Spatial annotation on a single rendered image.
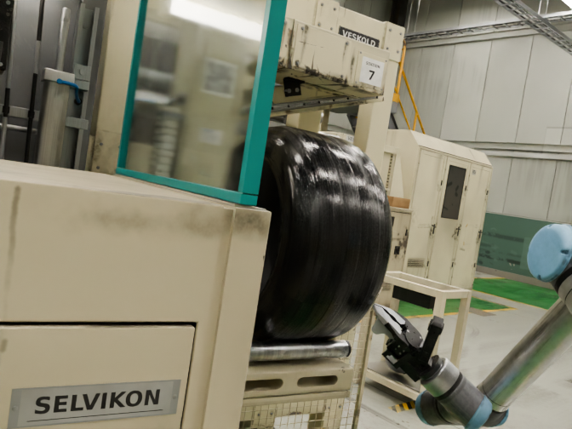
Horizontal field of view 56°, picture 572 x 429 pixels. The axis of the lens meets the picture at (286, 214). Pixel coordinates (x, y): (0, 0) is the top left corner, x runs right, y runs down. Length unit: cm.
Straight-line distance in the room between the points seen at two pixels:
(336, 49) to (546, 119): 1163
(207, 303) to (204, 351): 5
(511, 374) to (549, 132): 1179
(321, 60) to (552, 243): 89
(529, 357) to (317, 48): 103
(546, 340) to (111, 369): 107
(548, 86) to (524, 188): 228
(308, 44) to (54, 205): 127
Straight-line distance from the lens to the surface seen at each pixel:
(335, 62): 172
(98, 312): 52
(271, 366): 133
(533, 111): 1339
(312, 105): 182
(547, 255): 116
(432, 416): 151
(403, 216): 622
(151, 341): 54
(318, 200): 117
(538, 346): 141
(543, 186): 1297
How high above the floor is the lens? 130
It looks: 3 degrees down
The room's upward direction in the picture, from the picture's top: 9 degrees clockwise
